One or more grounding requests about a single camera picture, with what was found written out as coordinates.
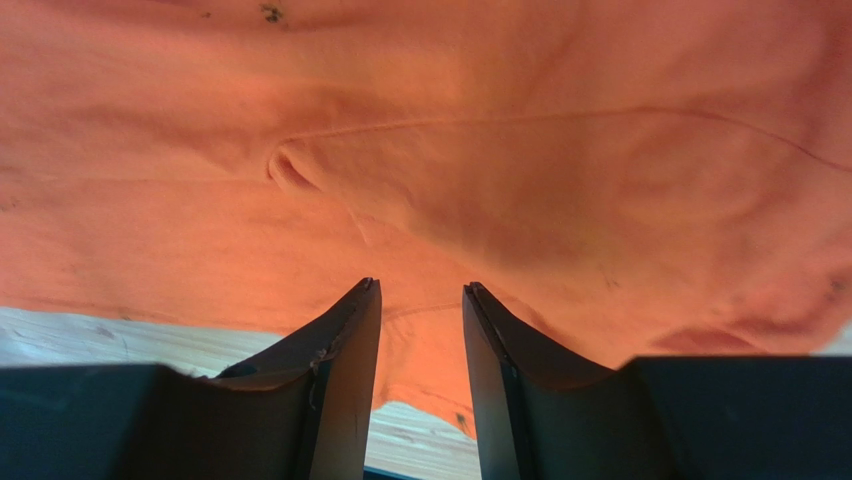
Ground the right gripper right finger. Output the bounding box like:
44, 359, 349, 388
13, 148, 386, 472
463, 283, 851, 479

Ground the orange t shirt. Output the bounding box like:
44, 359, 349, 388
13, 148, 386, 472
1, 1, 851, 433

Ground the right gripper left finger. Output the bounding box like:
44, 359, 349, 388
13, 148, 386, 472
1, 278, 382, 479

